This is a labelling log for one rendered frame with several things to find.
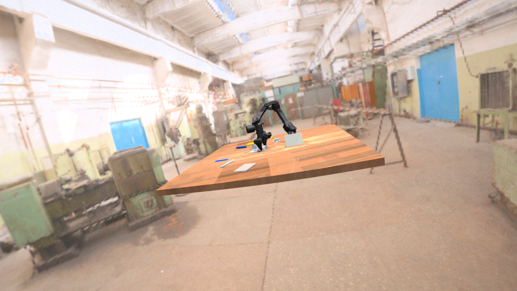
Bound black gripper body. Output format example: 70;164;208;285
254;130;267;143

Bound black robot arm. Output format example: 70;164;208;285
246;101;297;139

